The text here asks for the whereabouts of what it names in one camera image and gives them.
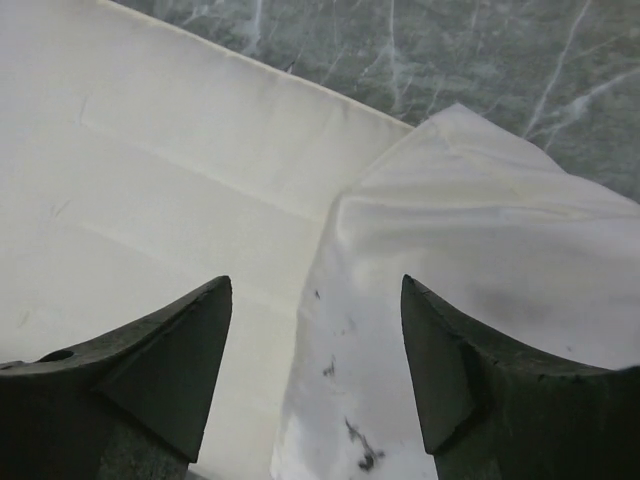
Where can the cream satin pillowcase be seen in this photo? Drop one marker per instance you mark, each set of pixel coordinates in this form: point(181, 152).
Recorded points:
point(492, 225)

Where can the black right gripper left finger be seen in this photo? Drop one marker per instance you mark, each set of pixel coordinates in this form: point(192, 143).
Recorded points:
point(132, 403)

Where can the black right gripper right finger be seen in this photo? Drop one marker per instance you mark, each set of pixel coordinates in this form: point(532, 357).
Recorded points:
point(492, 407)

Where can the cream rectangular pillow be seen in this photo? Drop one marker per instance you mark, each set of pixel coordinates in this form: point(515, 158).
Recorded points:
point(138, 162)

